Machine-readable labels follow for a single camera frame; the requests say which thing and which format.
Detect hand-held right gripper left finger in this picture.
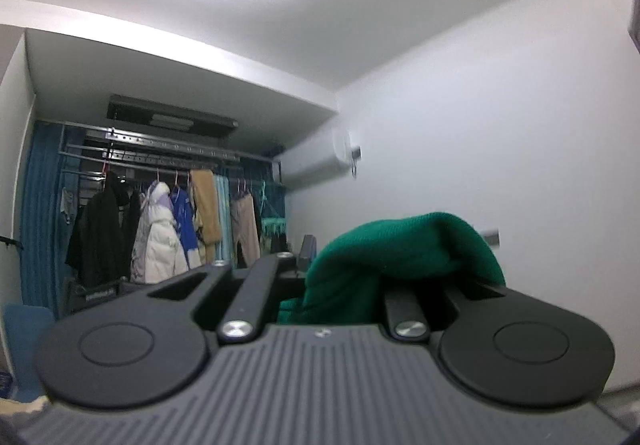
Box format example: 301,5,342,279
120,251,297,345

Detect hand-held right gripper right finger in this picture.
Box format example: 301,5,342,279
383,280,508,343

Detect green sweatshirt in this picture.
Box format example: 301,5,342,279
277,212,507,326

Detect metal clothes drying rack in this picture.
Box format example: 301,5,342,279
57,122,282,173

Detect green clip hanger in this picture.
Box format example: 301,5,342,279
259,180,289,240

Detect brown pants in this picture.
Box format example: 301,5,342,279
230,192,262,269

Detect light blue garment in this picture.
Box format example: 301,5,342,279
212,174,234,269

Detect tan coat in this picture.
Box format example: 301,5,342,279
189,168,224,247

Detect blue jacket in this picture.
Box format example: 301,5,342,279
170,185,202,269

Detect white puffer jacket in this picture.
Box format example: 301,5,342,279
131,181,190,285

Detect white air conditioner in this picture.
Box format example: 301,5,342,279
282,125,354,187

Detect black storage box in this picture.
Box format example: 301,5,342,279
66,277,132,314

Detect black coat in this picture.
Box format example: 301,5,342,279
65,170,132,289

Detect dark ceiling rack housing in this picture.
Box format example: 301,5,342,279
107,94,239,137

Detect blue curtain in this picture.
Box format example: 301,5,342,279
20,120,70,321

